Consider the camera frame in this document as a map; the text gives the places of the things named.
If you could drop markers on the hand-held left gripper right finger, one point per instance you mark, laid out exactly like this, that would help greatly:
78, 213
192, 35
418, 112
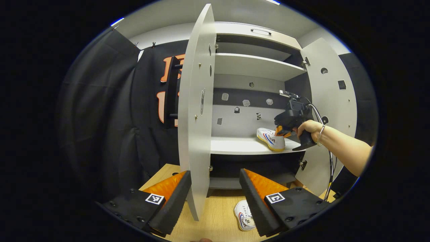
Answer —
255, 205

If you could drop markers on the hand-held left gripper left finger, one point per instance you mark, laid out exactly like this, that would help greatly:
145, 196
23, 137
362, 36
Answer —
173, 208

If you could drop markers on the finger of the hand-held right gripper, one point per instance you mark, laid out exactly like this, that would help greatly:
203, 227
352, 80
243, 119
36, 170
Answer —
280, 131

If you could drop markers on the white striped canvas shoe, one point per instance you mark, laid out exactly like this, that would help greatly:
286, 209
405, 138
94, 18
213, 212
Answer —
270, 139
243, 216

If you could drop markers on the white shoe cabinet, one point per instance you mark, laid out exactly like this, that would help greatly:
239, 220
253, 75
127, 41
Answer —
242, 144

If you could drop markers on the white shoe cabinet door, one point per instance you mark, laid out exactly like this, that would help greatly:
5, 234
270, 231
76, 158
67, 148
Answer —
196, 101
336, 111

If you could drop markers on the white cabinet drawer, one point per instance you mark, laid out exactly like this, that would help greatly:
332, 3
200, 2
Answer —
235, 30

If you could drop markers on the black backdrop cloth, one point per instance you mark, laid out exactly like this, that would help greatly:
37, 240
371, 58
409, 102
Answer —
100, 117

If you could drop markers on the ceiling light strip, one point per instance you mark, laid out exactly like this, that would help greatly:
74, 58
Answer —
272, 1
117, 22

